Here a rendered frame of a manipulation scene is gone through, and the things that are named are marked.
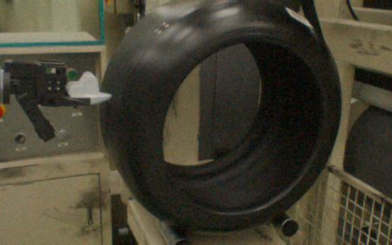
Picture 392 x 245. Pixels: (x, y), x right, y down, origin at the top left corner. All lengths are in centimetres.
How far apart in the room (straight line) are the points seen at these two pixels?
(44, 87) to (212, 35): 34
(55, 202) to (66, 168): 12
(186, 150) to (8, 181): 58
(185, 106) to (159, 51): 46
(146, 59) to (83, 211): 86
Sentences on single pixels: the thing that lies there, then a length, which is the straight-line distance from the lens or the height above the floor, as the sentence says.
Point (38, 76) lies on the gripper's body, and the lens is 96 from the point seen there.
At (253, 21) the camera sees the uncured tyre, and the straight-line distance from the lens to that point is 98.
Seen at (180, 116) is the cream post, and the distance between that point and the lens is 137.
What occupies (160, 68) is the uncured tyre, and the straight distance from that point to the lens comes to 92.
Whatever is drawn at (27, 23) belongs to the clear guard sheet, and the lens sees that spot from 152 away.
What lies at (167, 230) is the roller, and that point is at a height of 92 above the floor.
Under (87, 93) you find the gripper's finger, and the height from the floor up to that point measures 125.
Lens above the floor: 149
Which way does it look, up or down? 17 degrees down
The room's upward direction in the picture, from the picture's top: 1 degrees clockwise
